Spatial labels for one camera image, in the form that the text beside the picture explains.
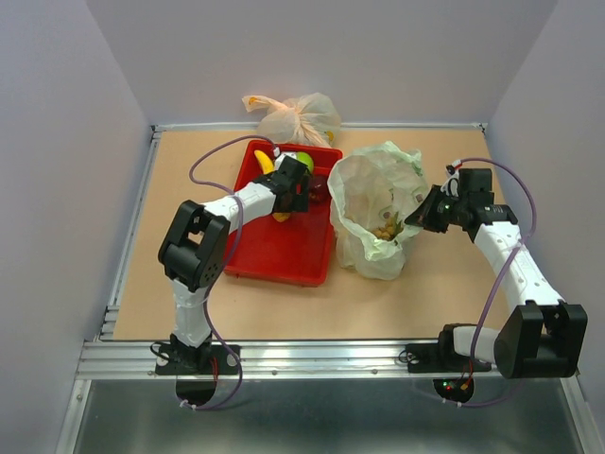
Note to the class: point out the yellow fake pear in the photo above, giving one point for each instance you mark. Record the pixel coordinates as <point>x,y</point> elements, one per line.
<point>281,217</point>

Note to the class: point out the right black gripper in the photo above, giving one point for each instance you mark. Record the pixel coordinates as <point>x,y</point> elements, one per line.
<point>423,216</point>

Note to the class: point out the dark red fake apple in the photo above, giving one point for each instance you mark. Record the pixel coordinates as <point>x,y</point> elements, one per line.
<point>318,191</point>

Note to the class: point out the red plastic tray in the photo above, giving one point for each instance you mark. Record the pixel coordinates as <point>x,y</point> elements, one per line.
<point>296,251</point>

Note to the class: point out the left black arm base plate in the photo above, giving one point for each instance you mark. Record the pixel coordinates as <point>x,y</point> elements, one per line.
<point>209,359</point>

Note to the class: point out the green fake apple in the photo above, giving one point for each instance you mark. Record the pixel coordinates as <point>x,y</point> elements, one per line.
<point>306,159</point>

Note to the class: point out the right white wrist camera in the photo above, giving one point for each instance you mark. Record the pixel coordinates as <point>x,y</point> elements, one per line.
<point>450,187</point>

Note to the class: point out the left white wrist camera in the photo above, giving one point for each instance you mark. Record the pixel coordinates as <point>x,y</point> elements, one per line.
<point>284,156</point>

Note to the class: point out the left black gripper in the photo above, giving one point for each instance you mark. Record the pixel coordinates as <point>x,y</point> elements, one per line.
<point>298,202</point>

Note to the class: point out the tied orange plastic bag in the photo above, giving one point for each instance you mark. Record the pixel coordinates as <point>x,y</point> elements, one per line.
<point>310,120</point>

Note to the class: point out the green avocado print plastic bag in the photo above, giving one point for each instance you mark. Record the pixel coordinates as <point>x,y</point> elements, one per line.
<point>364,186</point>

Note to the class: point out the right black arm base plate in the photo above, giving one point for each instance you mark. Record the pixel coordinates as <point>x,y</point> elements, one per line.
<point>427,357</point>

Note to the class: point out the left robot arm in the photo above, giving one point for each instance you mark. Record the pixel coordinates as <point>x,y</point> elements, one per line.
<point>193,256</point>

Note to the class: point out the yellow fake banana bunch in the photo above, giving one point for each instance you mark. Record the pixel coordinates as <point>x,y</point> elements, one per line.
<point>265,163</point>

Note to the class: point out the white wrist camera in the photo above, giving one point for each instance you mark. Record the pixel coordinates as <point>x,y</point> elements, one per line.
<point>284,156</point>
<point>450,187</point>

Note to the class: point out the brown fake longan bunch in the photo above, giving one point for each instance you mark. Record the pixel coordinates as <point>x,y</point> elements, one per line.
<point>391,228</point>

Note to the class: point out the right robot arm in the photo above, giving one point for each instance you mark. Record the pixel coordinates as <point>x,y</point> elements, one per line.
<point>526,329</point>

